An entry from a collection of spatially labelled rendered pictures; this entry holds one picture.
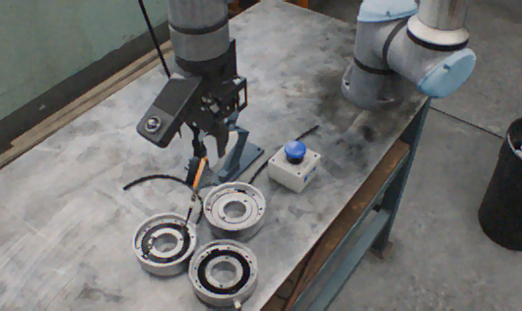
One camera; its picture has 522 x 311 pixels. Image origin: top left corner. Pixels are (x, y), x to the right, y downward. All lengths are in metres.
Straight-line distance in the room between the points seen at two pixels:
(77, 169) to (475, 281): 1.40
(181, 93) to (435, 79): 0.47
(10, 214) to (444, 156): 1.79
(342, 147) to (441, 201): 1.11
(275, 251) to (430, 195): 1.32
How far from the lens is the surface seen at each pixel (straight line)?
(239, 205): 0.84
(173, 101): 0.63
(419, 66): 0.92
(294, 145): 0.86
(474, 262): 1.90
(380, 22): 0.98
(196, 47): 0.59
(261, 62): 1.20
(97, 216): 0.89
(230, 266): 0.77
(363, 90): 1.06
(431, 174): 2.13
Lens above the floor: 1.46
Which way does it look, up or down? 44 degrees down
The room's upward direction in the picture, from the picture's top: 1 degrees counter-clockwise
